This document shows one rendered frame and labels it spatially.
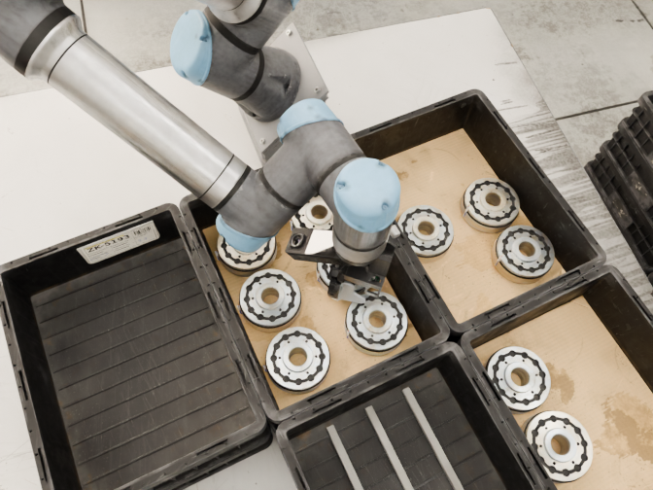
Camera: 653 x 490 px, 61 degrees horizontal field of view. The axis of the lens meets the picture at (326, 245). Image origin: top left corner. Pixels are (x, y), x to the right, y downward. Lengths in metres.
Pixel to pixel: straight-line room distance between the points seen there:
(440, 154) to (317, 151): 0.50
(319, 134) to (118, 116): 0.24
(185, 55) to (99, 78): 0.35
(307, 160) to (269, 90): 0.45
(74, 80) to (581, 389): 0.87
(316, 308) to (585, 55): 2.03
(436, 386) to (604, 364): 0.29
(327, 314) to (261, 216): 0.29
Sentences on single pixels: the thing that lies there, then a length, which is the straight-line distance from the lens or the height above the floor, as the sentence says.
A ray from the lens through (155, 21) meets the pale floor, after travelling 2.64.
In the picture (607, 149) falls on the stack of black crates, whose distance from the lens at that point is 1.90.
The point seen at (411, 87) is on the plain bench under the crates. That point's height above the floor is 0.70.
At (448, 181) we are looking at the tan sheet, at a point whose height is 0.83.
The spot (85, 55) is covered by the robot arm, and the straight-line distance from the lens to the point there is 0.72.
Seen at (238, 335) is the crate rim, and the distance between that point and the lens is 0.84.
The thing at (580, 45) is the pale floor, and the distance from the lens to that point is 2.77.
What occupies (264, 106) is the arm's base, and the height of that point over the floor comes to 0.87.
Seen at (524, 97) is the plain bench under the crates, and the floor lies 0.70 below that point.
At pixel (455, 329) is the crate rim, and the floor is 0.93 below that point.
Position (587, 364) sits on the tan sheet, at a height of 0.83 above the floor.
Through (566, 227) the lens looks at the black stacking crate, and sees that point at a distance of 1.03.
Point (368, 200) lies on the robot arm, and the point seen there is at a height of 1.21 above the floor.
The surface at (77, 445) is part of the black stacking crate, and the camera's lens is 0.97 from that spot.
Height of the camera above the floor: 1.73
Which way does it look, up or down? 64 degrees down
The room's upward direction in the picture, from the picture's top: 5 degrees clockwise
